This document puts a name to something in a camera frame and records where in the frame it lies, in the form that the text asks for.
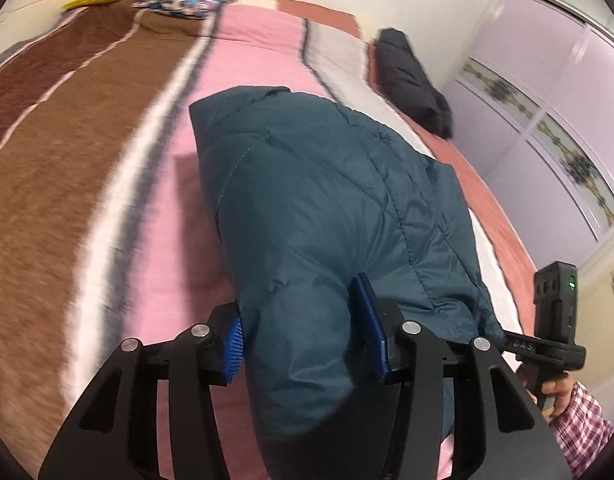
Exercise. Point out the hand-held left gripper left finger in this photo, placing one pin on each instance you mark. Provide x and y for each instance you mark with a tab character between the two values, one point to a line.
232	352

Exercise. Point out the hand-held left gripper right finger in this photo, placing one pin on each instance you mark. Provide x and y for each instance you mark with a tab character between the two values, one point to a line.
373	327

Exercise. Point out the teal puffer jacket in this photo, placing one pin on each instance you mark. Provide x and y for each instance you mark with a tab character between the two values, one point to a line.
312	210

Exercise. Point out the person's right hand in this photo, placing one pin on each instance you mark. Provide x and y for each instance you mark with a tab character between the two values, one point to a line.
556	391

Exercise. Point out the lavender sliding door wardrobe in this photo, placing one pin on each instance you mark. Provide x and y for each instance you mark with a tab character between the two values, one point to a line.
547	110

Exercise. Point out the striped brown pink blanket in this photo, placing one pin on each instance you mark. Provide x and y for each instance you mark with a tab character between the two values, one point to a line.
87	170

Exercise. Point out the dark folded garment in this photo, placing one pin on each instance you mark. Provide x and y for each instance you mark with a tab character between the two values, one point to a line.
412	80

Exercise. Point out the small wall hook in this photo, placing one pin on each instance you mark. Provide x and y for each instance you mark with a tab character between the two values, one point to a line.
612	282

